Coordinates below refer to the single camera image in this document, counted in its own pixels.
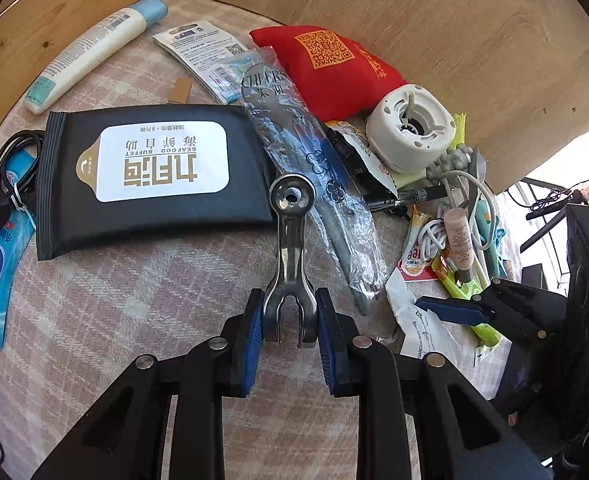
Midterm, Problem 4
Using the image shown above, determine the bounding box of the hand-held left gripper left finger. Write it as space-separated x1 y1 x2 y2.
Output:
32 287 266 480

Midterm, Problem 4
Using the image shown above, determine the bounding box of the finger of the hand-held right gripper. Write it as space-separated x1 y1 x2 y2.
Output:
415 277 567 348
489 347 572 428

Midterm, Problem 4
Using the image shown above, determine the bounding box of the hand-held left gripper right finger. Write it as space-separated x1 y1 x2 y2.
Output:
315 287 550 480

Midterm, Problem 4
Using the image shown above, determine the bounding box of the stainless steel clip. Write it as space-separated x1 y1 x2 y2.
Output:
262 172 320 350

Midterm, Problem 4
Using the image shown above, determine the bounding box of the green sachet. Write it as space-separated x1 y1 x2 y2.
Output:
431 255 505 348

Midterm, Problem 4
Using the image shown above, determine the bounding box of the white paper packet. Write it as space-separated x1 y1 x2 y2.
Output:
384 272 480 361

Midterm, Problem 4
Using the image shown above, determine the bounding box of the orange and white sachet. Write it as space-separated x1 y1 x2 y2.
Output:
398 205 442 281

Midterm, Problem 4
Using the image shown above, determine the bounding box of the pink bottle with grey cap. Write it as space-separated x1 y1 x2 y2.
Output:
444 208 475 286

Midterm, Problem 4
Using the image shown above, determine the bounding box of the black tripod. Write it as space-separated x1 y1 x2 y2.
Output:
519 175 589 256

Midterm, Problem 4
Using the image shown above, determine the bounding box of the blue clothes peg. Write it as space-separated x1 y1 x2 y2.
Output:
474 200 507 281

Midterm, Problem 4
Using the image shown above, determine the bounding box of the grey bead cluster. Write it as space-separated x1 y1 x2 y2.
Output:
425 142 475 186

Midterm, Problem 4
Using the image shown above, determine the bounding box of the white round device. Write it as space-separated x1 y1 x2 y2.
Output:
365 84 461 173

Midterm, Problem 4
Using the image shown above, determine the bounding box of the orange and white snack packet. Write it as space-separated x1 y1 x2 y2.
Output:
324 120 400 196

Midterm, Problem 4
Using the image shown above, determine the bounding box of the plastic wrapped grey spoon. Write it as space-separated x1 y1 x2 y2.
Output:
239 45 390 318

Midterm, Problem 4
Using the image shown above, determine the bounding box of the small brown tape piece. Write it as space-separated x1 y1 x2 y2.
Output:
169 77 192 106

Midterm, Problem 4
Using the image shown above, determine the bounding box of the black wet wipe pack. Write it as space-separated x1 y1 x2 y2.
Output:
35 104 278 262

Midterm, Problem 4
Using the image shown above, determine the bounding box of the red fabric pouch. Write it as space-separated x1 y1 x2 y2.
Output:
248 25 409 123

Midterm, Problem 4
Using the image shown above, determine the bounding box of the large wooden board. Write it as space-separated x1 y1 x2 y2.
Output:
167 0 589 196

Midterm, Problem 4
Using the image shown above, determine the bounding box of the white card packet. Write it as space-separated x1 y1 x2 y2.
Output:
152 19 250 106

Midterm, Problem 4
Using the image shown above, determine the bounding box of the white tube with blue cap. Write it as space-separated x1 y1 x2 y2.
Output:
23 0 169 115

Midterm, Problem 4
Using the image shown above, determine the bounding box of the white coiled cable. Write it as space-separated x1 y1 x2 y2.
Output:
417 215 450 263

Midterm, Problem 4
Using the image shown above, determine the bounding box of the white charger cable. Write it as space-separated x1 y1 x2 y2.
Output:
437 170 497 286

